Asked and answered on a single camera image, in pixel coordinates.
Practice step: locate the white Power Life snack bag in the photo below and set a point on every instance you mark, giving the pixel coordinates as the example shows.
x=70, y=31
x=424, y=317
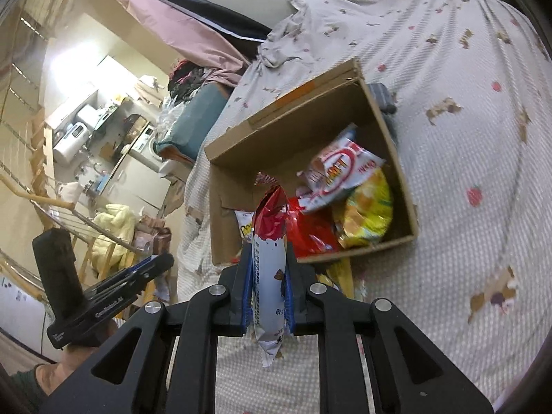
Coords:
x=245, y=220

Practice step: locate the checked bed quilt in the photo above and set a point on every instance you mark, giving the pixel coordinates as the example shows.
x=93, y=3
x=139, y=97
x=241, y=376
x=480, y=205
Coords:
x=472, y=81

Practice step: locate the large red snack bag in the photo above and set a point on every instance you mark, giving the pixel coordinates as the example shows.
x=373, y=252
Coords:
x=311, y=233

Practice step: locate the white red Oishi shrimp bag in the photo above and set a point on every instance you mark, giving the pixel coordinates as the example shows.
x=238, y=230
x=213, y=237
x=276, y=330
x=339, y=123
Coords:
x=336, y=170

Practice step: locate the pile of clothes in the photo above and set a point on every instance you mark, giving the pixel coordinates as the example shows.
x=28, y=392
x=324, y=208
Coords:
x=185, y=78

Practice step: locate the person's left hand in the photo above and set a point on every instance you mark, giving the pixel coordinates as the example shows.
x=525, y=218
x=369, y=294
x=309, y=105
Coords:
x=50, y=376

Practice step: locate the yellow blanket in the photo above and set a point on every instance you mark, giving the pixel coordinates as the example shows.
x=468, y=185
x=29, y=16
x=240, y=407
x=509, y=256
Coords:
x=119, y=221

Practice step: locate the white water heater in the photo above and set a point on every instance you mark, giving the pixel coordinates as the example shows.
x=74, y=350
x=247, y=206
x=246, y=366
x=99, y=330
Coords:
x=70, y=144

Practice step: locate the yellow snack bag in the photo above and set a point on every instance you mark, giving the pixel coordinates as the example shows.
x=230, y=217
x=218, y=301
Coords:
x=364, y=217

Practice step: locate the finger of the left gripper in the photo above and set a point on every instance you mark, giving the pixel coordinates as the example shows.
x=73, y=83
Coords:
x=120, y=299
x=132, y=279

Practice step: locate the brown cardboard box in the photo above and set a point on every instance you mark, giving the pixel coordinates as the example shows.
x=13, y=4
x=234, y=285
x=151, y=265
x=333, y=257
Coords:
x=308, y=136

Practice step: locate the wooden rack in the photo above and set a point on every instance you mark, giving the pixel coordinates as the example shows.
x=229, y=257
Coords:
x=27, y=171

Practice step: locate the pink hanging curtain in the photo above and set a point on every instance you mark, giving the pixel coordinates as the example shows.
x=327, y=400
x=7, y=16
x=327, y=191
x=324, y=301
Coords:
x=191, y=38

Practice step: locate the red white chocolate bar packet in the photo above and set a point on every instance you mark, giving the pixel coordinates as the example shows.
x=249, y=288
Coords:
x=269, y=263

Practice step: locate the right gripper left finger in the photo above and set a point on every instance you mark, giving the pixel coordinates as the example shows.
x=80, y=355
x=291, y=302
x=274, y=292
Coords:
x=163, y=360

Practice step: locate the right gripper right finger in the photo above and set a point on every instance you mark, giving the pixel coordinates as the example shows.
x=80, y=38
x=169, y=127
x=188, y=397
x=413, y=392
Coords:
x=372, y=357

